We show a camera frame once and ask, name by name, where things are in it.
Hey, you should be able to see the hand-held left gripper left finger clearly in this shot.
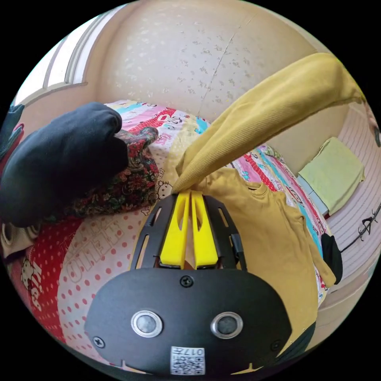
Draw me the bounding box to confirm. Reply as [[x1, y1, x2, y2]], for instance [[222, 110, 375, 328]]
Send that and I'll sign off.
[[158, 192, 190, 269]]

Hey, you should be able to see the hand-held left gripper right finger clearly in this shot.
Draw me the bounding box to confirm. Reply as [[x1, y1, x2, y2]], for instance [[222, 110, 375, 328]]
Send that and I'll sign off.
[[190, 191, 220, 268]]

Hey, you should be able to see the light yellow long sleeve shirt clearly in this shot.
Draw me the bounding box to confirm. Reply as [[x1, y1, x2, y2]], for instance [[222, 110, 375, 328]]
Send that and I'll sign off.
[[172, 53, 368, 356]]

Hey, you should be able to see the bed with printed sheet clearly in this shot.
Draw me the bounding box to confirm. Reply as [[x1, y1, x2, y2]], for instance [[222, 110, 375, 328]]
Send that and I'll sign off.
[[0, 100, 331, 359]]

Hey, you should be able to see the pile of clothes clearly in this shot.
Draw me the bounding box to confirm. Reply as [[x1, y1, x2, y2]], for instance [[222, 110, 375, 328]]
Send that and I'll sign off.
[[0, 102, 160, 229]]

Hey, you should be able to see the light green cloth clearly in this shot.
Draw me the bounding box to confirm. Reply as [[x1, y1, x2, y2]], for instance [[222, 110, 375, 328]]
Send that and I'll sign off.
[[297, 137, 366, 216]]

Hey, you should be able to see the window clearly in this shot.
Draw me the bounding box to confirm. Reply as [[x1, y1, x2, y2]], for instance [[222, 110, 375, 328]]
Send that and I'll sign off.
[[41, 16, 100, 90]]

